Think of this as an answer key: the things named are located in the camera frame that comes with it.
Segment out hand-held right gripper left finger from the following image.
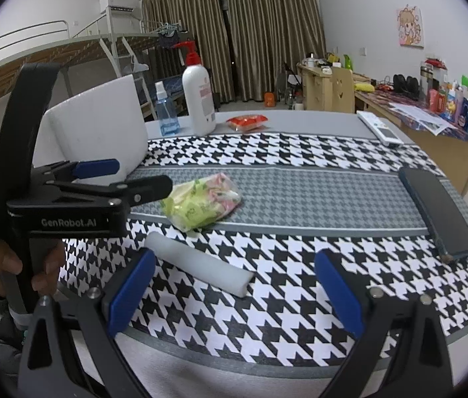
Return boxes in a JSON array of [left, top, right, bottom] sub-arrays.
[[18, 249, 157, 398]]

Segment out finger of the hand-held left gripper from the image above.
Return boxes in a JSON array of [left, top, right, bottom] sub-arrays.
[[33, 158, 121, 184], [47, 175, 174, 209]]

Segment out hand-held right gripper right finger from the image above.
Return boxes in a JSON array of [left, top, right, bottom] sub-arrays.
[[314, 250, 455, 398]]

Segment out white foam box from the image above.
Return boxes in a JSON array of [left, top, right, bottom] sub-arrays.
[[35, 75, 149, 175]]

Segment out green pink plastic packet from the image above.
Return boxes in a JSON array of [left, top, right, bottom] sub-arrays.
[[160, 172, 244, 233]]

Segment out white foam roll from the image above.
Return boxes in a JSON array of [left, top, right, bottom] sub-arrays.
[[145, 232, 255, 298]]

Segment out person's left hand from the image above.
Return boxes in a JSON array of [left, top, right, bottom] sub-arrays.
[[0, 238, 66, 299]]

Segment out blue spray bottle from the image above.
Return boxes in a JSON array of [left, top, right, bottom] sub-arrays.
[[154, 82, 180, 137]]

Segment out white lotion bottle red pump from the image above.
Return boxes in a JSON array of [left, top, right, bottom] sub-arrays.
[[173, 41, 217, 137]]

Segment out houndstooth tablecloth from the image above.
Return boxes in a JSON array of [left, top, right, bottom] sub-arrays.
[[58, 110, 468, 398]]

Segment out blue mattress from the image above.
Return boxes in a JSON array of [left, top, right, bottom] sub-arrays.
[[153, 75, 188, 97]]

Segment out red snack packet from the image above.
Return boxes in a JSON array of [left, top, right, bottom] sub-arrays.
[[225, 114, 269, 132]]

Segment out dark hanging clothes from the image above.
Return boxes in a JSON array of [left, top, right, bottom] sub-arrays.
[[156, 28, 188, 51]]

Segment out brown curtain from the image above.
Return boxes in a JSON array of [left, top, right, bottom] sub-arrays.
[[223, 0, 327, 102], [140, 0, 235, 105]]

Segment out white air conditioner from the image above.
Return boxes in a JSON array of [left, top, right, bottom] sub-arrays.
[[99, 0, 136, 13]]

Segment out white remote control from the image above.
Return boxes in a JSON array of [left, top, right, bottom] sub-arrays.
[[356, 110, 405, 147]]

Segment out wooden desk with patterned cover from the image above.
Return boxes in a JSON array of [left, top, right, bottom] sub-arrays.
[[353, 86, 468, 196]]

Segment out wooden desk with drawers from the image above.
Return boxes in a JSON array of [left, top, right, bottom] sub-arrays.
[[297, 61, 357, 111]]

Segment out white paper sheets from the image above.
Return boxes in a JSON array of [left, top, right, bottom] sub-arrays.
[[390, 103, 459, 136]]

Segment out wooden chair with smiley cutout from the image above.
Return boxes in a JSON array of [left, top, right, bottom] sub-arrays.
[[330, 67, 355, 114]]

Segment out row of toiletry bottles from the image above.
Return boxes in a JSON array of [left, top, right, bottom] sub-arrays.
[[427, 74, 468, 141]]

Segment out red lid thermos bottle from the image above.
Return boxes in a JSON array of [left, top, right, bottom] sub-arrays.
[[420, 58, 446, 105]]

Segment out cartoon wall poster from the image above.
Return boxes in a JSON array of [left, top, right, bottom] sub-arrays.
[[396, 4, 425, 47]]

